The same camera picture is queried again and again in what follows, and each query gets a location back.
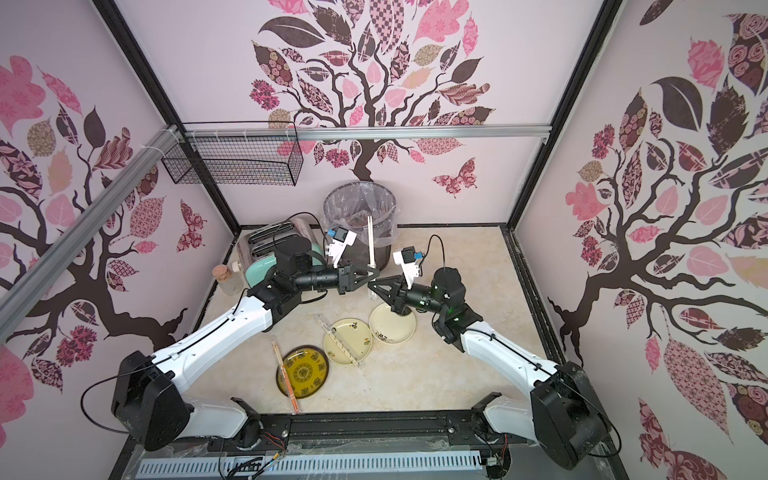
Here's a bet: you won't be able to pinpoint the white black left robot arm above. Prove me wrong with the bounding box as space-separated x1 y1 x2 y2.
111 237 380 452

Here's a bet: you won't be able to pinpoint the wrapped chopsticks on middle plate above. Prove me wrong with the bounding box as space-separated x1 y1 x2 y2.
314 314 360 368

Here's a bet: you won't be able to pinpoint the aluminium frame bar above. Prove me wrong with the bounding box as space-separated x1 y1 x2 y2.
185 123 552 141
1 125 180 341

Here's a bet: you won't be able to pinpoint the bare wooden chopsticks pair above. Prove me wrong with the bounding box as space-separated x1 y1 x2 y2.
367 215 377 268

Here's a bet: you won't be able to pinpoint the yellow black patterned plate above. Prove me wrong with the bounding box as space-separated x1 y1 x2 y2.
283 345 329 399

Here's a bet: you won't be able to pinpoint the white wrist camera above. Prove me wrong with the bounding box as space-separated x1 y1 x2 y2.
326 226 357 268
393 246 424 289

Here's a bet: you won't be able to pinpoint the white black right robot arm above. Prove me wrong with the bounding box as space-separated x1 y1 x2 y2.
368 267 613 470

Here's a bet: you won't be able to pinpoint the cream plate right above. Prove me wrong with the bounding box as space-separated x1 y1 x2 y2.
369 304 417 345

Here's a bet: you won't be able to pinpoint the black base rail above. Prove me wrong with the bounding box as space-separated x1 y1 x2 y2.
110 409 601 480

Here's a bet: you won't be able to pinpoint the black mesh trash bin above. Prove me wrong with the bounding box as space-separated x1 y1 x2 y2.
320 181 398 270

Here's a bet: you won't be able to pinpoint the cream plate middle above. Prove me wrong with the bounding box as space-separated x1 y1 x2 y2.
323 318 374 365

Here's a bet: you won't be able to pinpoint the clear plastic bin liner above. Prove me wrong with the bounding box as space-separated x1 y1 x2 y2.
320 181 398 246

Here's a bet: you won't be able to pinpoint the cream plate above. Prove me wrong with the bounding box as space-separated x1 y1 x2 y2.
369 304 417 345
323 318 374 365

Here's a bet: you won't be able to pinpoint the red wrapped chopsticks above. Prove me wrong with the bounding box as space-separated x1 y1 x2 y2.
271 340 301 415

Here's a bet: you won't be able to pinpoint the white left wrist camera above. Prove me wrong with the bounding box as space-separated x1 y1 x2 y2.
326 226 357 268

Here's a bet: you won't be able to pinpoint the aluminium frame bar rear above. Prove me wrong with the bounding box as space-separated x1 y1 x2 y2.
185 123 552 141

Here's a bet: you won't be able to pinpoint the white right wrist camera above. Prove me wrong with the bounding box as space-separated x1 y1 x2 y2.
393 246 424 289

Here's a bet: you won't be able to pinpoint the white slotted cable duct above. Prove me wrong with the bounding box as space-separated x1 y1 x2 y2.
132 451 485 479

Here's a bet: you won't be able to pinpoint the aluminium frame bar left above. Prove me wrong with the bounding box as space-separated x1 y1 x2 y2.
1 125 180 341

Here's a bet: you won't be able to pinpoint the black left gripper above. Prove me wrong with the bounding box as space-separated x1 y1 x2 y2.
297 259 382 295

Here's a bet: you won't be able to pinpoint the black wire wall basket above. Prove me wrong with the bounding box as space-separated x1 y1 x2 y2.
162 120 304 186

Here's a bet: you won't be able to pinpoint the mint green toaster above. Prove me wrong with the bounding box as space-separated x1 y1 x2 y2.
237 217 327 287

